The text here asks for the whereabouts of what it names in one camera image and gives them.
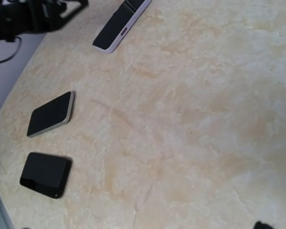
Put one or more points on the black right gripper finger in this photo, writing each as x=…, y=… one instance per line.
x=261, y=225

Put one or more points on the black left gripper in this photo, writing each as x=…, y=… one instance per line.
x=49, y=15

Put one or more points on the lavender silicone phone case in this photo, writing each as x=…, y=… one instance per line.
x=131, y=26

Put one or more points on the silver-edged black smartphone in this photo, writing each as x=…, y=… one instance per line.
x=51, y=115

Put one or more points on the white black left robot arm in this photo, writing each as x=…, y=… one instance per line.
x=15, y=19

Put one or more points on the black smartphone on table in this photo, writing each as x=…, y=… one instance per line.
x=46, y=174

